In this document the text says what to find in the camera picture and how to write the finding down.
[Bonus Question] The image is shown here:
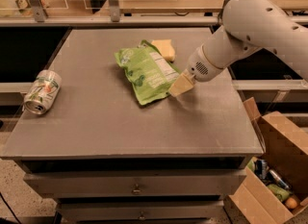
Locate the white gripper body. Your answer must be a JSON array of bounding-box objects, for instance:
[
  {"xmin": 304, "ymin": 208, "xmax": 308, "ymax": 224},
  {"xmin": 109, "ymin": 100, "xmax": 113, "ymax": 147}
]
[{"xmin": 187, "ymin": 45, "xmax": 224, "ymax": 82}]

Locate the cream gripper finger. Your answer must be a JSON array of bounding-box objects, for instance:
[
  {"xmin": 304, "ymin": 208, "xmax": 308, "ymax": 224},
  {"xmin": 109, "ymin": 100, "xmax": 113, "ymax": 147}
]
[{"xmin": 168, "ymin": 70, "xmax": 194, "ymax": 97}]

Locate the green rice chip bag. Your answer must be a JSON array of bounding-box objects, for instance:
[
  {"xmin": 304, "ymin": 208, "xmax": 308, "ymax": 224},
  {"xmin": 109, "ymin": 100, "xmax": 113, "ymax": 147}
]
[{"xmin": 115, "ymin": 40, "xmax": 179, "ymax": 106}]

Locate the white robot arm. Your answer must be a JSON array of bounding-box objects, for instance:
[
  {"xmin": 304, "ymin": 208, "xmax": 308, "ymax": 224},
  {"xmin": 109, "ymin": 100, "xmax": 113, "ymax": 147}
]
[{"xmin": 168, "ymin": 0, "xmax": 308, "ymax": 97}]

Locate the dark can in box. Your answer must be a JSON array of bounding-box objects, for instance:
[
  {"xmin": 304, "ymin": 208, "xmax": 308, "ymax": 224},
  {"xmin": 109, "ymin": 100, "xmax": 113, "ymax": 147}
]
[{"xmin": 255, "ymin": 160, "xmax": 268, "ymax": 180}]

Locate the silver can in box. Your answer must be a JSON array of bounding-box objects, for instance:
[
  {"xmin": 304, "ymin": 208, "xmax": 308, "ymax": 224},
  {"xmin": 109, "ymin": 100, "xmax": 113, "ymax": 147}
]
[{"xmin": 269, "ymin": 169, "xmax": 291, "ymax": 190}]

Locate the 7up soda can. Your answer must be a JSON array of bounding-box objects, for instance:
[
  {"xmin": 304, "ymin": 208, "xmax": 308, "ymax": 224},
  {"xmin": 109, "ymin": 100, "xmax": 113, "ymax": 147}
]
[{"xmin": 24, "ymin": 70, "xmax": 62, "ymax": 115}]

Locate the yellow sponge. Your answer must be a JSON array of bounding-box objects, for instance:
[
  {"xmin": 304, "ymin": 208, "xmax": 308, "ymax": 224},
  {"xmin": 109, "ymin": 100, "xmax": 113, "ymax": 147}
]
[{"xmin": 151, "ymin": 39, "xmax": 175, "ymax": 62}]

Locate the upper grey drawer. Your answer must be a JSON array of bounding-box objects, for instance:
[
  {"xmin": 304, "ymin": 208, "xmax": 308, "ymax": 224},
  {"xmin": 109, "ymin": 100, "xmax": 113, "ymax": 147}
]
[{"xmin": 24, "ymin": 169, "xmax": 246, "ymax": 199}]

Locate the grey drawer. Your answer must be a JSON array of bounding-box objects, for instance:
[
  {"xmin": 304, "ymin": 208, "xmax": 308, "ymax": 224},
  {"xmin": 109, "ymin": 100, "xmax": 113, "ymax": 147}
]
[
  {"xmin": 24, "ymin": 169, "xmax": 246, "ymax": 199},
  {"xmin": 57, "ymin": 201, "xmax": 223, "ymax": 222}
]

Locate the lower grey drawer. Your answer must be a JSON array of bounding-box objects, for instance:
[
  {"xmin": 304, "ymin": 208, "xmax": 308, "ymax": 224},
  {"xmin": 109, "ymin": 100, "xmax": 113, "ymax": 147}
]
[{"xmin": 57, "ymin": 201, "xmax": 223, "ymax": 222}]

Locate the cardboard box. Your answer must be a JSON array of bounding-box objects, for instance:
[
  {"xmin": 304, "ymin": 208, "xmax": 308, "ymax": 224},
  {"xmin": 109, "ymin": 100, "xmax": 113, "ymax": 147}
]
[{"xmin": 228, "ymin": 98, "xmax": 308, "ymax": 224}]

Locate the green packet in box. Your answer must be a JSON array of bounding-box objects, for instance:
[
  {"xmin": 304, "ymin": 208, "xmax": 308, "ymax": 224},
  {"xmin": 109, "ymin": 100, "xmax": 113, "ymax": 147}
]
[{"xmin": 267, "ymin": 184, "xmax": 290, "ymax": 202}]

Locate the orange fruit in box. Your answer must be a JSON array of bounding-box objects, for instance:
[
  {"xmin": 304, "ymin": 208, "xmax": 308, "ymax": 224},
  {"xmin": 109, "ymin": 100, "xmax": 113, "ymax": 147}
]
[{"xmin": 285, "ymin": 197, "xmax": 299, "ymax": 210}]

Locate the left metal bracket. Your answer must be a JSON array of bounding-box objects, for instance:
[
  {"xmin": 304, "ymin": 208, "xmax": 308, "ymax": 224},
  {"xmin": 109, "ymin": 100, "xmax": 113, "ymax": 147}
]
[{"xmin": 29, "ymin": 0, "xmax": 47, "ymax": 22}]

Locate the black cable on floor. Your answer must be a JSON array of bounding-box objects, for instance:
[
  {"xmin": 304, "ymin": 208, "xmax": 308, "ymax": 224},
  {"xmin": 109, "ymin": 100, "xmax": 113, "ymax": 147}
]
[{"xmin": 0, "ymin": 191, "xmax": 23, "ymax": 224}]

